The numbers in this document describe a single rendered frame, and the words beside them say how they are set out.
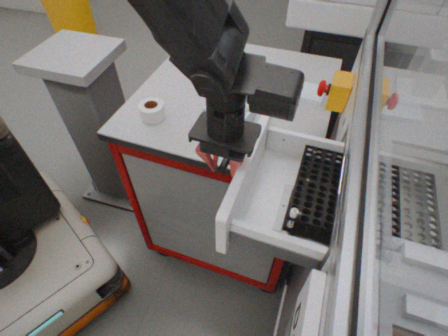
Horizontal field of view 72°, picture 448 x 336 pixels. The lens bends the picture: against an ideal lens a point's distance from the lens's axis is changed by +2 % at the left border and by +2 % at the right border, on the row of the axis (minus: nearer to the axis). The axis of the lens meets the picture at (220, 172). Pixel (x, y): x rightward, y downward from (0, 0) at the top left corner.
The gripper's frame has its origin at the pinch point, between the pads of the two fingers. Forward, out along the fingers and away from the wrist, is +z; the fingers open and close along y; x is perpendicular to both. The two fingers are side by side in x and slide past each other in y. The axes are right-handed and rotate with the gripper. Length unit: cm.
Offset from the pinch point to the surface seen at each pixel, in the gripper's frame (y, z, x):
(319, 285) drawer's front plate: 18.3, -2.6, -16.3
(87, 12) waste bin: -188, 70, 185
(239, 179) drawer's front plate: 3.7, -2.4, -3.4
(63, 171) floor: -111, 92, 44
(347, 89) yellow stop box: 18.1, -0.1, 32.3
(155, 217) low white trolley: -31, 54, 14
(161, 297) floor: -26, 91, -1
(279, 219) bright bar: 11.5, 5.5, -3.1
